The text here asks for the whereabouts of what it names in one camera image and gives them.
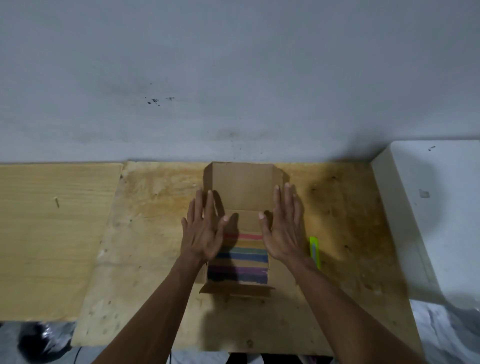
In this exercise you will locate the person's left forearm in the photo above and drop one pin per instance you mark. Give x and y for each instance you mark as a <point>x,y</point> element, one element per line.
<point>157,315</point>

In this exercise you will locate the person's right little finger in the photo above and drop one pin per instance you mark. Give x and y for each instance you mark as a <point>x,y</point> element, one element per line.
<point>305,227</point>

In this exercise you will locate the person's left hand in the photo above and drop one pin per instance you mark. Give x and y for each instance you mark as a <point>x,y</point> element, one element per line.
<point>198,240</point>

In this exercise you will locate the white plastic sheet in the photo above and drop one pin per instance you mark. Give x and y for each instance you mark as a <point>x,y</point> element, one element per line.
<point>450,333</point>

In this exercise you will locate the person's left middle finger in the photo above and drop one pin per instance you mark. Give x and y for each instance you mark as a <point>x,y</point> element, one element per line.
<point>200,208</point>

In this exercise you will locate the person's left thumb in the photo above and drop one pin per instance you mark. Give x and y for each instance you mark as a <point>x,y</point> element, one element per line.
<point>222,227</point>

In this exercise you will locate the person's right forearm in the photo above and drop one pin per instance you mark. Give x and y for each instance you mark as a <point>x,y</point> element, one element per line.
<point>337,311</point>

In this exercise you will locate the person's right thumb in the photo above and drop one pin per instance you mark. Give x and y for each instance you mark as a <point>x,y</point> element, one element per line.
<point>264,225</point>

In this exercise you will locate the black plastic bag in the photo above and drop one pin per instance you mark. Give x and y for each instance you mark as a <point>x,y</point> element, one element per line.
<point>41,341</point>

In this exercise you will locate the person's left little finger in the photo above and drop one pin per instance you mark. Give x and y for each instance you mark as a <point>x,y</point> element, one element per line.
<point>184,228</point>

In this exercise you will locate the rainbow striped cardboard box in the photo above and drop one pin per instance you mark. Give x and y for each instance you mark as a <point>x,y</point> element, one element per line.
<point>243,187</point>

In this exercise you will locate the light wooden board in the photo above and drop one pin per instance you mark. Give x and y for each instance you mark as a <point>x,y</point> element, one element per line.
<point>48,243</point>

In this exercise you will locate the person's right hand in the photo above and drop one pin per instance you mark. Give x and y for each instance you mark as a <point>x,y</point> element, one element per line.
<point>287,236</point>

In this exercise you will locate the person's right middle finger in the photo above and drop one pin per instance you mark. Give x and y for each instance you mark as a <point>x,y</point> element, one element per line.
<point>288,202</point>

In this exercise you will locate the green utility knife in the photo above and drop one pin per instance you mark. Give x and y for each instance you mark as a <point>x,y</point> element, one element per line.
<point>315,251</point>

